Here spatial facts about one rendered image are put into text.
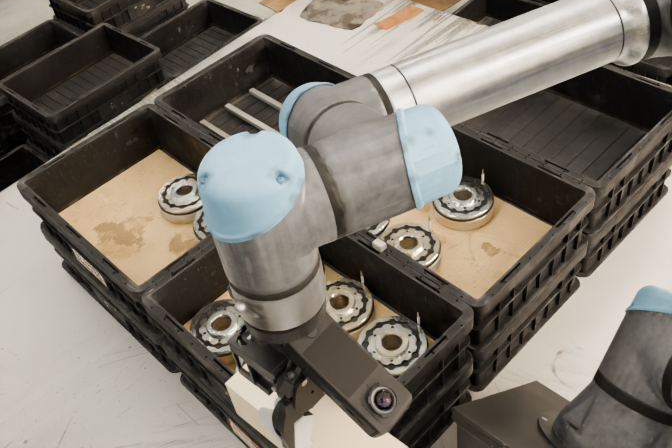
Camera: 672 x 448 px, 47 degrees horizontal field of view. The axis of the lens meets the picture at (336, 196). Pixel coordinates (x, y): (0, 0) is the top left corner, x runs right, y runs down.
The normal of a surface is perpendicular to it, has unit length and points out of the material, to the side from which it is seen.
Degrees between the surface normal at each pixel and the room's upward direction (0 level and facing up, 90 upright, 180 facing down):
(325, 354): 29
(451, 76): 45
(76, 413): 0
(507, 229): 0
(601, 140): 0
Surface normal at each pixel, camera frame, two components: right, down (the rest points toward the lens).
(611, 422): -0.47, -0.37
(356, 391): 0.25, -0.43
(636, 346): -0.87, -0.24
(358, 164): 0.10, -0.30
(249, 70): 0.70, 0.43
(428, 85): 0.18, -0.08
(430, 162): 0.30, 0.10
